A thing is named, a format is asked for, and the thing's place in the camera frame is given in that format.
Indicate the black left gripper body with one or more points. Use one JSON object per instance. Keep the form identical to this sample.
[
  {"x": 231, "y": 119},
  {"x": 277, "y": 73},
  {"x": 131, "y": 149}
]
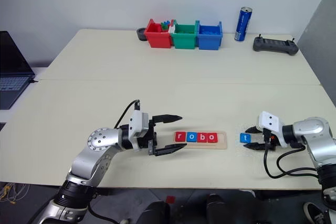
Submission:
[{"x": 151, "y": 140}]

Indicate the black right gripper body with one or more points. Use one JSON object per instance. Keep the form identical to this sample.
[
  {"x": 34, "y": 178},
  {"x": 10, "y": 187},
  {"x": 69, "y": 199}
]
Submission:
[{"x": 270, "y": 140}]

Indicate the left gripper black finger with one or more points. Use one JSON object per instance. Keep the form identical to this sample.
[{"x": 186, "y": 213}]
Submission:
[
  {"x": 168, "y": 119},
  {"x": 169, "y": 149}
]

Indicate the red letter b block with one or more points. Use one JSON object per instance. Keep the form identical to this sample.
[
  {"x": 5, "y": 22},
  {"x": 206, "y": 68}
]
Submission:
[{"x": 202, "y": 137}]

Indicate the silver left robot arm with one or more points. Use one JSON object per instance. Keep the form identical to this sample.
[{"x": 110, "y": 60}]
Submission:
[{"x": 99, "y": 140}]

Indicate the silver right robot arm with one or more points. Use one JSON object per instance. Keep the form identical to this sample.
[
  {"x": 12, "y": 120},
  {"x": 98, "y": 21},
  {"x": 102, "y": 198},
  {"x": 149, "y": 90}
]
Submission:
[{"x": 315, "y": 129}]

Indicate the blue letter t block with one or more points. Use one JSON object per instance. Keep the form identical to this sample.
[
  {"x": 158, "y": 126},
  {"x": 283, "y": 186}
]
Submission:
[{"x": 245, "y": 138}]

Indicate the red letter r block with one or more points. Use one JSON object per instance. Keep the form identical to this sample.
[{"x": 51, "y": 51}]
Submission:
[{"x": 180, "y": 137}]

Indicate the blue letter o block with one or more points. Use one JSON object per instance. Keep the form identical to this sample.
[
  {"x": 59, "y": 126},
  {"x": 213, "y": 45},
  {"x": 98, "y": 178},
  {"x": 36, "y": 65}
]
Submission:
[{"x": 191, "y": 137}]

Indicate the wooden letter tray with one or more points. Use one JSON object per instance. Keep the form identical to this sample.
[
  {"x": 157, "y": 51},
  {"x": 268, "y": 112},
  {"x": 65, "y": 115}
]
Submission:
[{"x": 221, "y": 145}]

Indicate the red letter o block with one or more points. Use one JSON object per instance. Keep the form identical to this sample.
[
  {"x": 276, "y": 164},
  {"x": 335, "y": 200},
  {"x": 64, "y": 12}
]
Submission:
[{"x": 212, "y": 137}]

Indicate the small red square object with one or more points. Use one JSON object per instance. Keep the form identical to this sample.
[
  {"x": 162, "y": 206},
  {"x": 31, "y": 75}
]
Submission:
[{"x": 170, "y": 199}]

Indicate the dark rounded shape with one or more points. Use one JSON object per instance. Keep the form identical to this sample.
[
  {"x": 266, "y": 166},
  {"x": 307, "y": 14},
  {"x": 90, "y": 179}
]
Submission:
[{"x": 155, "y": 213}]

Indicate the green plastic bin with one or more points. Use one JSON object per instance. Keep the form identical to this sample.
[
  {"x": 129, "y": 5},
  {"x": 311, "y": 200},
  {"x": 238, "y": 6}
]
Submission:
[{"x": 183, "y": 41}]

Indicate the red plastic bin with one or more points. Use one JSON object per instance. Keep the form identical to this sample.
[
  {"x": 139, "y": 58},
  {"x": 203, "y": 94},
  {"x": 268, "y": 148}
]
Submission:
[{"x": 157, "y": 39}]

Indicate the black shoe white sole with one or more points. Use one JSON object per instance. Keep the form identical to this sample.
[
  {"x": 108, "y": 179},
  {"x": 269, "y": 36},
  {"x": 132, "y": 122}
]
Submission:
[{"x": 313, "y": 213}]

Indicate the blue plastic bin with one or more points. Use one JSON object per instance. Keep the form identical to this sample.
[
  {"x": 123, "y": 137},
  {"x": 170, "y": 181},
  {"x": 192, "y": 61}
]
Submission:
[{"x": 208, "y": 42}]

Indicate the grey remote controller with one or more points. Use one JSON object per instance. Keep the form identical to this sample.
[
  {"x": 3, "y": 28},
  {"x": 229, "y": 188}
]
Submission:
[{"x": 275, "y": 45}]

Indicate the black round holder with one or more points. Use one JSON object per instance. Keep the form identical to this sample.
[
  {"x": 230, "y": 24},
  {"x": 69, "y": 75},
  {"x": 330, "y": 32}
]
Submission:
[{"x": 140, "y": 34}]

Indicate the stacked coloured toy bricks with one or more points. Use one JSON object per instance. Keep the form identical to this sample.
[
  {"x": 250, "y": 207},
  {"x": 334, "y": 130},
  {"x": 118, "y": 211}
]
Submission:
[{"x": 165, "y": 26}]

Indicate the blue drink can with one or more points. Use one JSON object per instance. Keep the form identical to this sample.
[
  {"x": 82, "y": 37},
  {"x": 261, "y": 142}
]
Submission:
[{"x": 242, "y": 24}]

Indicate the dark laptop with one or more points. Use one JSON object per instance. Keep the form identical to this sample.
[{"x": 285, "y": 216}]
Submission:
[{"x": 13, "y": 64}]

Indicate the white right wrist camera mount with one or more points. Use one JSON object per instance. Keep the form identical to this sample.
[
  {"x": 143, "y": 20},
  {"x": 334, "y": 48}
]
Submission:
[{"x": 269, "y": 120}]

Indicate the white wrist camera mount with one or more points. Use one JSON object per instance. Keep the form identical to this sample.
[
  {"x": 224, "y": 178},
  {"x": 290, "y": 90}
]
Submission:
[
  {"x": 137, "y": 124},
  {"x": 269, "y": 120}
]

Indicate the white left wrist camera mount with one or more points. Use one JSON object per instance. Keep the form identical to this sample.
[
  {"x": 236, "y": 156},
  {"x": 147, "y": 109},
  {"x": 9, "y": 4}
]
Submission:
[{"x": 137, "y": 124}]

